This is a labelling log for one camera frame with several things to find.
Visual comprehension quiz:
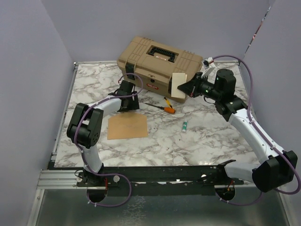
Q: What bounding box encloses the green white glue stick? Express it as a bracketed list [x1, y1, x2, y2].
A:
[182, 120, 188, 132]

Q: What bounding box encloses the orange handled screwdriver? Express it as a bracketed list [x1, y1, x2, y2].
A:
[146, 103, 175, 114]

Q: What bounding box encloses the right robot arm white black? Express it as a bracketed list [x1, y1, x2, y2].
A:
[177, 69, 298, 193]

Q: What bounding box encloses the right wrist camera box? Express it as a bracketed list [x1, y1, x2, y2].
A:
[201, 57, 216, 78]

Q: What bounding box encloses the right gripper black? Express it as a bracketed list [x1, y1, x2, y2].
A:
[177, 72, 222, 101]

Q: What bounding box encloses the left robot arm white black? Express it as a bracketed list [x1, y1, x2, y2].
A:
[66, 81, 139, 186]

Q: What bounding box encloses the brown paper envelope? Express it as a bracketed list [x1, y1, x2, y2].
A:
[107, 112, 148, 140]

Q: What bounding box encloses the tan plastic toolbox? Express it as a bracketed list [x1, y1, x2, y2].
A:
[117, 36, 203, 103]

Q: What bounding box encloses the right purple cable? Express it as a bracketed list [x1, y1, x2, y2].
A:
[211, 55, 298, 207]

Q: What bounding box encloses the yellow black small tool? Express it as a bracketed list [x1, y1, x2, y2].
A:
[164, 97, 173, 109]

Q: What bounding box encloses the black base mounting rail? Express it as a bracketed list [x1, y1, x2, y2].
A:
[48, 162, 250, 197]

